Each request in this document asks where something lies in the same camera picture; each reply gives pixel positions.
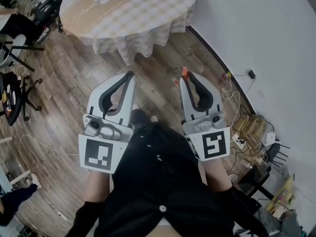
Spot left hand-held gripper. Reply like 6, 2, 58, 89
78, 71, 138, 174

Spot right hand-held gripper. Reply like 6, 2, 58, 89
179, 71, 232, 162

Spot person's left forearm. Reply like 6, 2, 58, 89
85, 169, 115, 205

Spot person's right forearm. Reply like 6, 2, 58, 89
201, 158, 233, 195

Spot person's shoes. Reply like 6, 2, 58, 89
130, 103, 159, 128

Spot wooden crate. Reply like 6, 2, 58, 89
232, 113, 269, 144

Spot checked tablecloth with flower print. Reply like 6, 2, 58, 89
59, 0, 198, 67

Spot white router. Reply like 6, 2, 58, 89
265, 131, 277, 146

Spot person's black cardigan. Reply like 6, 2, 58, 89
64, 121, 270, 237

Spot black router with antennas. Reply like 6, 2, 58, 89
266, 142, 290, 168

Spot black low stand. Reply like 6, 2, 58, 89
237, 164, 275, 200

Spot black office chair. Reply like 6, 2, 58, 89
0, 71, 43, 127

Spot white chair with black legs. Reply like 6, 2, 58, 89
0, 33, 45, 73

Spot light wooden rack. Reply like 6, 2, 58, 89
265, 174, 297, 219

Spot grey bag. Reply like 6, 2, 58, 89
256, 206, 305, 237

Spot white cable along wall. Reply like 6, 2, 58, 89
221, 71, 255, 133

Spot white floor cable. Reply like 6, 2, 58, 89
19, 133, 80, 156

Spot white furniture frame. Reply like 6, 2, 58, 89
0, 136, 39, 190

